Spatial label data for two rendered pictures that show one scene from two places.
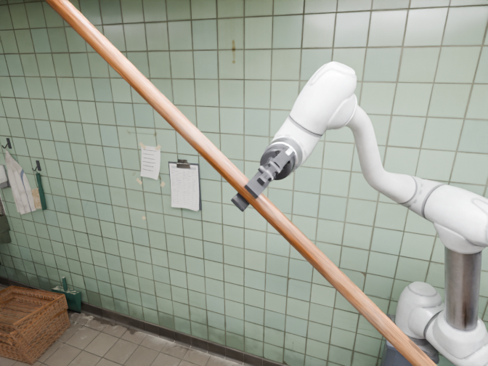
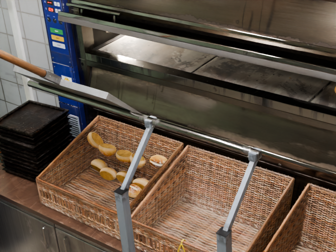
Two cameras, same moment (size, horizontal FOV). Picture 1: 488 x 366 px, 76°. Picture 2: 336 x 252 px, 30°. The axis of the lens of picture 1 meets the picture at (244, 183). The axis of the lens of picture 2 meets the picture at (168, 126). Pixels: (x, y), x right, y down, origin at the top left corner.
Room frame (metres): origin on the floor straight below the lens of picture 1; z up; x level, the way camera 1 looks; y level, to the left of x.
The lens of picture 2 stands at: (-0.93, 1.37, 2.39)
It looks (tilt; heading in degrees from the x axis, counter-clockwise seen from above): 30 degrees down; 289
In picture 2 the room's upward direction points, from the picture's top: 5 degrees counter-clockwise
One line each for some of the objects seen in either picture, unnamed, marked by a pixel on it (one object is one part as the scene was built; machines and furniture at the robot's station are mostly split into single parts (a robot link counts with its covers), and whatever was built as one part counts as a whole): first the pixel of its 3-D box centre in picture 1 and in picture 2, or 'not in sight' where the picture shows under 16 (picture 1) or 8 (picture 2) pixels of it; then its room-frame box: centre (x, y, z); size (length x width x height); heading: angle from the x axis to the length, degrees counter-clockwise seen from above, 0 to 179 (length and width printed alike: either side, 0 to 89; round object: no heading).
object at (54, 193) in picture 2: not in sight; (110, 173); (0.17, -0.91, 0.72); 0.56 x 0.49 x 0.28; 160
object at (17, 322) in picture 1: (14, 310); not in sight; (2.01, 1.85, 0.32); 0.56 x 0.49 x 0.28; 78
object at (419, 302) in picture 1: (420, 308); not in sight; (1.10, -0.77, 1.17); 0.18 x 0.16 x 0.22; 21
